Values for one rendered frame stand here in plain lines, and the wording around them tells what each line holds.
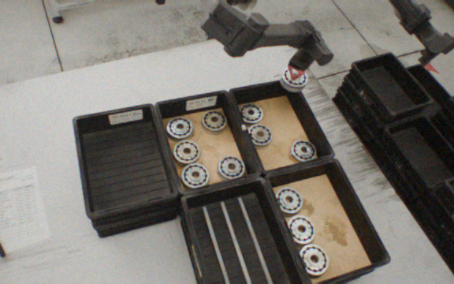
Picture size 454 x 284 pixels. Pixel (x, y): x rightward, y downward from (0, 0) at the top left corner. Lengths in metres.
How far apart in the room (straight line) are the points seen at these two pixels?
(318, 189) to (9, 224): 1.15
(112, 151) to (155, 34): 1.76
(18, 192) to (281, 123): 1.07
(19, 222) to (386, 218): 1.43
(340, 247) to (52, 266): 1.00
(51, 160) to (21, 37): 1.71
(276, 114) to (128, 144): 0.62
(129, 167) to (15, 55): 1.85
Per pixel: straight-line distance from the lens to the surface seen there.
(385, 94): 2.41
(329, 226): 1.43
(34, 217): 1.56
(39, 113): 1.80
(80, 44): 3.07
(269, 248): 1.34
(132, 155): 1.45
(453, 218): 2.16
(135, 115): 1.48
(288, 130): 1.58
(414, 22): 1.41
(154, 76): 1.85
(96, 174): 1.43
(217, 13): 0.90
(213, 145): 1.47
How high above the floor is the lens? 2.08
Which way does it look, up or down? 58 degrees down
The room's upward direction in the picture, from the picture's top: 12 degrees clockwise
